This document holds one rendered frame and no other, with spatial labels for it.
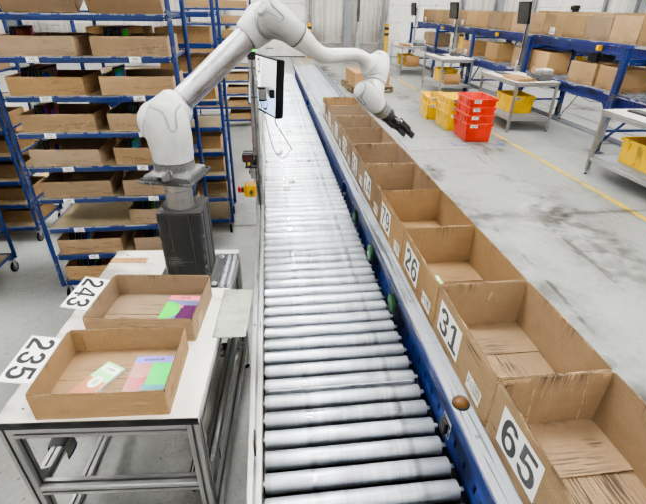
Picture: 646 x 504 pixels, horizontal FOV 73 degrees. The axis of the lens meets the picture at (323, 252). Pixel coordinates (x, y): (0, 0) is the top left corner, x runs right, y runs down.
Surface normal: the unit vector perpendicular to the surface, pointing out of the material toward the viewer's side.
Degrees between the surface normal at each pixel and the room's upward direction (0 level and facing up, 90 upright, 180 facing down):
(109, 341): 89
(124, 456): 0
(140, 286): 89
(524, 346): 1
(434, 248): 89
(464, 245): 90
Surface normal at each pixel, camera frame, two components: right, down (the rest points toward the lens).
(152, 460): 0.01, -0.87
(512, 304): 0.10, 0.49
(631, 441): -0.99, 0.04
